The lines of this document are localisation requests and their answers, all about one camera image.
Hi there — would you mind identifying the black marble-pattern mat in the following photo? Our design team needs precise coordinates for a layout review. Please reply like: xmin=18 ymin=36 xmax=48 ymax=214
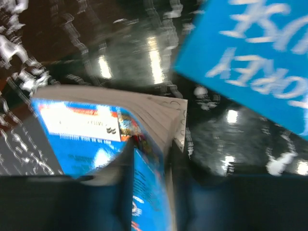
xmin=0 ymin=0 xmax=308 ymax=178

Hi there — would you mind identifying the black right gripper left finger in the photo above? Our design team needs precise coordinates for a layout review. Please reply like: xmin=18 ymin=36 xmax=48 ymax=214
xmin=0 ymin=141 xmax=134 ymax=231

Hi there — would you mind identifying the bright blue paperback book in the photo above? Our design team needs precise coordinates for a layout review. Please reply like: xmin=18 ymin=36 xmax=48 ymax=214
xmin=31 ymin=85 xmax=187 ymax=231

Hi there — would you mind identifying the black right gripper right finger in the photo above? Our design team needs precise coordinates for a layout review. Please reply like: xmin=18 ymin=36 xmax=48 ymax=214
xmin=169 ymin=143 xmax=308 ymax=231

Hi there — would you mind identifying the teal 26-storey treehouse book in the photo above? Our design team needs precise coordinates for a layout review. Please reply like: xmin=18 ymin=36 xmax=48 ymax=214
xmin=174 ymin=0 xmax=308 ymax=139

